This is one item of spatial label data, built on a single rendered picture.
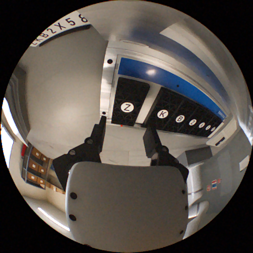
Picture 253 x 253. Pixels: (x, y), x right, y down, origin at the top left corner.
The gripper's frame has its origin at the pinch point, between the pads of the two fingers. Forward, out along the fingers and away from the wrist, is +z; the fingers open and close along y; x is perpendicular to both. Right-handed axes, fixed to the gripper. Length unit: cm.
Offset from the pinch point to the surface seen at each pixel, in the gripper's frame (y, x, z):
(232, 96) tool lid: 14.2, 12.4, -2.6
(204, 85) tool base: 14.0, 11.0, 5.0
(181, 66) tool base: 6.6, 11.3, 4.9
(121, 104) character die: -1.0, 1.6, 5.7
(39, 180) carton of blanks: -248, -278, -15
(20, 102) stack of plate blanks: -38.1, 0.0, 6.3
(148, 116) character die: 4.6, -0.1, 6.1
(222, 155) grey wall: 260, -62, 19
